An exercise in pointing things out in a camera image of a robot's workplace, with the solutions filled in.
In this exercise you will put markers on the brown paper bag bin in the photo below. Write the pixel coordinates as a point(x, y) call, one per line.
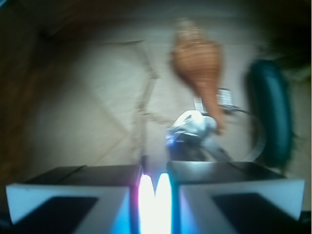
point(90, 82)

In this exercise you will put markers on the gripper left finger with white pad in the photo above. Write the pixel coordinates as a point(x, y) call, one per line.
point(77, 200)

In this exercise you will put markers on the brown wooden shell toy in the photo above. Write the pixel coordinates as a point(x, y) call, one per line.
point(200, 62)

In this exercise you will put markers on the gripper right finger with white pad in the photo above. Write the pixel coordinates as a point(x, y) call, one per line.
point(233, 198)

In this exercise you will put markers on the silver keys on wire ring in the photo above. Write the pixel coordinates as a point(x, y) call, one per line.
point(191, 135)

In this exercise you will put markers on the dark green plastic pickle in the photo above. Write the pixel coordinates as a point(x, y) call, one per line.
point(271, 104)

